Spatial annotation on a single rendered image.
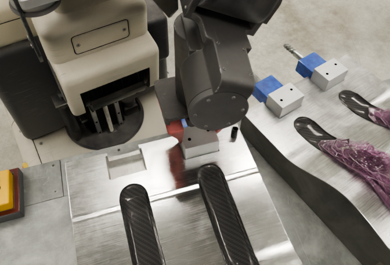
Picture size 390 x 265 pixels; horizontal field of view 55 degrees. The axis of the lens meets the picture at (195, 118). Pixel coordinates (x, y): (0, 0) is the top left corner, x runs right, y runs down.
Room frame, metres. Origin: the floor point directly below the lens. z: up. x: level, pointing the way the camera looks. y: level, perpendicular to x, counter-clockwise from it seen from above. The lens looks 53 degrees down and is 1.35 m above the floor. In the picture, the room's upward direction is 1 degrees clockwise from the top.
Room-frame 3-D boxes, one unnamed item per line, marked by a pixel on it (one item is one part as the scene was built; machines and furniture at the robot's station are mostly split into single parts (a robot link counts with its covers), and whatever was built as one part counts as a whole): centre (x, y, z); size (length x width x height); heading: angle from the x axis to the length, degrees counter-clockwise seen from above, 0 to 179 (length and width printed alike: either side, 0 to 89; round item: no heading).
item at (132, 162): (0.27, 0.10, 0.87); 0.05 x 0.05 x 0.04; 18
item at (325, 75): (0.51, -0.21, 0.86); 0.13 x 0.05 x 0.05; 35
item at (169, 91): (0.31, 0.00, 1.02); 0.10 x 0.07 x 0.07; 108
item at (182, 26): (0.30, -0.01, 1.08); 0.07 x 0.06 x 0.07; 11
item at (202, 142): (0.34, 0.01, 0.89); 0.13 x 0.05 x 0.05; 18
